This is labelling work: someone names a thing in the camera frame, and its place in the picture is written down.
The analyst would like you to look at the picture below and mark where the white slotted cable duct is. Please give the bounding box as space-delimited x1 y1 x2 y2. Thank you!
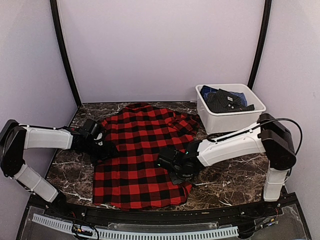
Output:
32 213 239 240

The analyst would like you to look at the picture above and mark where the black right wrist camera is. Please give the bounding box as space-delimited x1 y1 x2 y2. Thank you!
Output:
156 147 185 172

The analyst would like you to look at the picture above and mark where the grey striped shirt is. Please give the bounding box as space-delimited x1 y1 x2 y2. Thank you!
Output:
205 89 255 114

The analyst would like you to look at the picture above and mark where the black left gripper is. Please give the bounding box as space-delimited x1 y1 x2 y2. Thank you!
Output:
80 138 121 166

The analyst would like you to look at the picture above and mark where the black frame post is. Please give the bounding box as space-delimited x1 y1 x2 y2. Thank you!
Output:
49 0 82 108
247 0 272 90

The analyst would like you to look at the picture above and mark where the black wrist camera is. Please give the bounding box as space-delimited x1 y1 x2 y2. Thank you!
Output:
78 119 103 141
156 147 185 172

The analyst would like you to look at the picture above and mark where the black front rail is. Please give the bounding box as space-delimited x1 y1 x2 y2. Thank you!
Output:
47 199 278 226

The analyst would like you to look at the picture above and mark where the red black plaid shirt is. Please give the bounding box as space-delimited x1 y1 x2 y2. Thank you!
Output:
92 103 201 210

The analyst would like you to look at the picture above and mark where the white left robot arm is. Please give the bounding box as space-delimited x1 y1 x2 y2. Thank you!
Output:
0 119 119 218

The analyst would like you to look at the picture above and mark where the white plastic bin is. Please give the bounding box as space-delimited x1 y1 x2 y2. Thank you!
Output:
195 83 267 135

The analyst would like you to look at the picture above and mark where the dark blue plaid shirt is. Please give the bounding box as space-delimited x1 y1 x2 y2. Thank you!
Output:
200 85 218 95

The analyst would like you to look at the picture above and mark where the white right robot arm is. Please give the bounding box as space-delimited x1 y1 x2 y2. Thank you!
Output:
164 113 300 217

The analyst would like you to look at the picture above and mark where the black left frame post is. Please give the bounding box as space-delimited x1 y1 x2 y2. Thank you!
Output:
49 0 82 108

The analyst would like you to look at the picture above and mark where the black right frame post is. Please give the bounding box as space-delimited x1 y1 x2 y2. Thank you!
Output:
247 0 272 90

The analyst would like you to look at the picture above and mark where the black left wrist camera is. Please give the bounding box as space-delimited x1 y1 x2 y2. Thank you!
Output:
78 119 103 141

